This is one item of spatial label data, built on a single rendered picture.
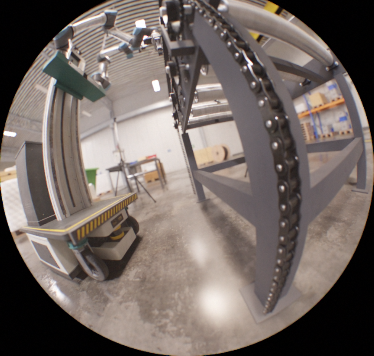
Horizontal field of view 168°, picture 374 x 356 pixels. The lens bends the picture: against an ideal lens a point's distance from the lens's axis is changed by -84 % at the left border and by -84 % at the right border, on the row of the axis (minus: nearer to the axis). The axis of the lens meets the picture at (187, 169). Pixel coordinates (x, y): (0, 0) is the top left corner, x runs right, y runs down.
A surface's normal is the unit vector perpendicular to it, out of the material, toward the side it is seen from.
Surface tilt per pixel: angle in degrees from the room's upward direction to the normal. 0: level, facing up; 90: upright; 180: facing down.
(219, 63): 90
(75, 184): 90
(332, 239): 0
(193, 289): 0
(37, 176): 90
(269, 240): 90
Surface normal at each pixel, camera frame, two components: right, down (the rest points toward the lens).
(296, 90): -0.96, 0.26
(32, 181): 0.97, -0.26
